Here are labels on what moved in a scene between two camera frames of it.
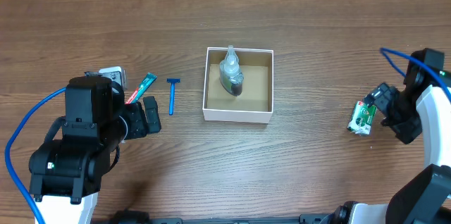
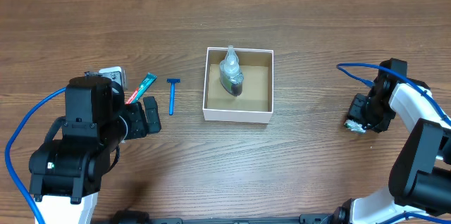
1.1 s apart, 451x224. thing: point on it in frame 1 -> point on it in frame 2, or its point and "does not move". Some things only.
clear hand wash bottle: x=230 y=78 does not move
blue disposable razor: x=172 y=81 does not move
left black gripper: x=137 y=120 does not move
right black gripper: x=386 y=98 -> x=357 y=110
